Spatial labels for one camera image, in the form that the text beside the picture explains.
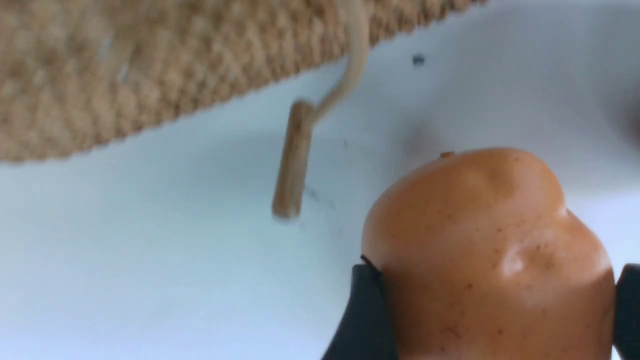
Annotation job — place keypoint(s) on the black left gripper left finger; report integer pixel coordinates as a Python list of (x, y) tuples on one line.
[(365, 331)]

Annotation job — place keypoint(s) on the orange-brown toy potato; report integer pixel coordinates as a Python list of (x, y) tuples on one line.
[(482, 260)]

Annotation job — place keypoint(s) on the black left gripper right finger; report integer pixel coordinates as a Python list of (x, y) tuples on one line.
[(627, 313)]

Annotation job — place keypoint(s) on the woven rattan basket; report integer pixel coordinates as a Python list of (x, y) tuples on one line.
[(77, 74)]

